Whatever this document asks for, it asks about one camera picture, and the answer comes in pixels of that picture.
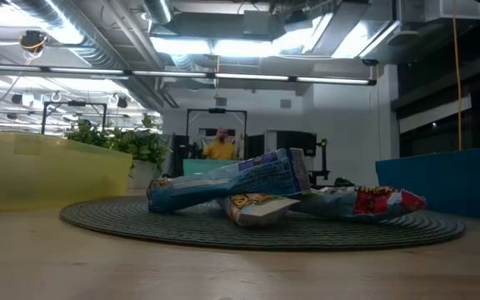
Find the black frame rig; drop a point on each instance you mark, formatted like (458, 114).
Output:
(217, 110)
(73, 103)

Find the grey round woven mat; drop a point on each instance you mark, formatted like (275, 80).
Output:
(140, 227)

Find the person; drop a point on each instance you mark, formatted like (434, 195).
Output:
(220, 150)

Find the teal plastic bin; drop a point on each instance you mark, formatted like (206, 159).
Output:
(206, 166)

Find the green artificial plant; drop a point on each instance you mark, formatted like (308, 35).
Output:
(140, 146)

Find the black robot stand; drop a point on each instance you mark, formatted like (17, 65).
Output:
(322, 162)

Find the white plant pot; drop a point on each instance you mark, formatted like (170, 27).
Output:
(142, 175)

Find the blue granola bar white label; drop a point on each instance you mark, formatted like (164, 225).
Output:
(240, 179)

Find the red green Chewy granola bar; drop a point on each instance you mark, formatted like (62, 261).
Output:
(373, 204)

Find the blue plastic bin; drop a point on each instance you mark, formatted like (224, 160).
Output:
(444, 187)

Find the long LED light bar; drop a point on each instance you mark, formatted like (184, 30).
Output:
(248, 77)

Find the black monitor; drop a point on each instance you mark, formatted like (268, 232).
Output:
(296, 143)

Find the black dome object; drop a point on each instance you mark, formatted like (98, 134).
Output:
(343, 182)

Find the yellow plastic bin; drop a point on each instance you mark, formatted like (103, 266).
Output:
(48, 175)

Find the yellow white granola bar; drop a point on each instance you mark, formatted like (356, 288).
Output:
(261, 210)

